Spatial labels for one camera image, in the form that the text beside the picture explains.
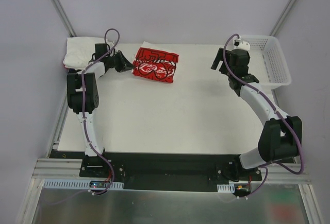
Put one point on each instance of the aluminium frame post right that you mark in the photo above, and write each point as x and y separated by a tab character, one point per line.
283	17

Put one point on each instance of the aluminium front rail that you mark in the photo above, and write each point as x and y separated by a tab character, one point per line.
125	171

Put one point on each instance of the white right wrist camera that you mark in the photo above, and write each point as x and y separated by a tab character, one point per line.
240	43

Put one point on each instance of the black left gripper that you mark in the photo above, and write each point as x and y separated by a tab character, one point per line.
119	61

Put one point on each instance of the aluminium frame post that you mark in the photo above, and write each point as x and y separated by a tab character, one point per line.
283	17
64	18

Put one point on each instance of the white slotted cable duct left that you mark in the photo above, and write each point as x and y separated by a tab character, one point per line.
81	184

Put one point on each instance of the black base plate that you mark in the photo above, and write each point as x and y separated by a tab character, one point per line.
187	184

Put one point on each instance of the white slotted cable duct right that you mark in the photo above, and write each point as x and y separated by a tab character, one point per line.
233	188

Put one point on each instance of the white slotted cable duct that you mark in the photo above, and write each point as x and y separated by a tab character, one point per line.
81	184
233	188

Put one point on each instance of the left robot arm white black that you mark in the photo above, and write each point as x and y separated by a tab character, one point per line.
83	99

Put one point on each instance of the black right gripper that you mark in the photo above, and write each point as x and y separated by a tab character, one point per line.
221	59

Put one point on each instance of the aluminium side rail right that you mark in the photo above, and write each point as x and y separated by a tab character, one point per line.
281	100

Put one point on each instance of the aluminium frame post left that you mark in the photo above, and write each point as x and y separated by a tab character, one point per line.
64	18

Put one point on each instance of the white t shirt red print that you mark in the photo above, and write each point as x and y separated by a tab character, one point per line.
155	63

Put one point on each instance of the white plastic basket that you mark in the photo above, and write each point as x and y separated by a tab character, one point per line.
267	61

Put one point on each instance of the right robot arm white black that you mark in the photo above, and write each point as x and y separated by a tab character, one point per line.
281	136

